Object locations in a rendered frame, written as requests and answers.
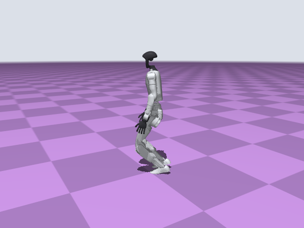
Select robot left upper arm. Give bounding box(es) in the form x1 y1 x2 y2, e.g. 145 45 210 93
147 72 157 101

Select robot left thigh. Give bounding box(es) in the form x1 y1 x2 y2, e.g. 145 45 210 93
135 114 161 148

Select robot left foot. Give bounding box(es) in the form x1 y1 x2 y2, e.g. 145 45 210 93
150 165 170 174

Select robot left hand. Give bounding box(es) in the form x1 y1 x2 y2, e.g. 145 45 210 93
135 115 150 134

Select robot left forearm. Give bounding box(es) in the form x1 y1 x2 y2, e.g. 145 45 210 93
143 94 155 121

